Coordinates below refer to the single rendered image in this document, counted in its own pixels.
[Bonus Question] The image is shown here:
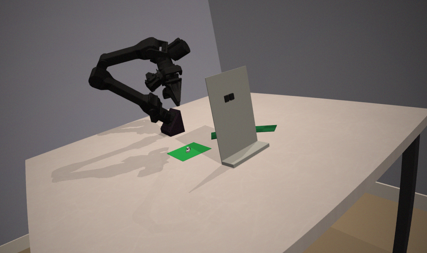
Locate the grey panel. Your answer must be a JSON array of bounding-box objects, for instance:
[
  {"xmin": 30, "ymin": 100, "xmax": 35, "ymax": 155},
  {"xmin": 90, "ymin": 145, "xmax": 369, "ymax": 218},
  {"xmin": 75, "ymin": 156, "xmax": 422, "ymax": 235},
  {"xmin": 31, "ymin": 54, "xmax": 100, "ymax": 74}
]
[{"xmin": 205, "ymin": 66, "xmax": 269, "ymax": 168}]

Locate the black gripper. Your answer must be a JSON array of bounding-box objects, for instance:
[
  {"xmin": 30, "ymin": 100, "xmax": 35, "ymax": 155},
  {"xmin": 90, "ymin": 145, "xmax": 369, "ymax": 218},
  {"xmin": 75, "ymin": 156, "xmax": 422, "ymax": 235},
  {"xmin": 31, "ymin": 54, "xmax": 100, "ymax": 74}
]
[{"xmin": 158, "ymin": 62, "xmax": 182, "ymax": 106}]

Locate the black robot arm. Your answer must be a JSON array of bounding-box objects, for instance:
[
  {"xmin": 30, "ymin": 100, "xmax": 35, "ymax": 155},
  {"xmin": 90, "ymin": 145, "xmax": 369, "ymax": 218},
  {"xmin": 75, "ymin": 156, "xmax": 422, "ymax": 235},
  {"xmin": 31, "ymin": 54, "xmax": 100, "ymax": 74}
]
[{"xmin": 88, "ymin": 37, "xmax": 190, "ymax": 126}]

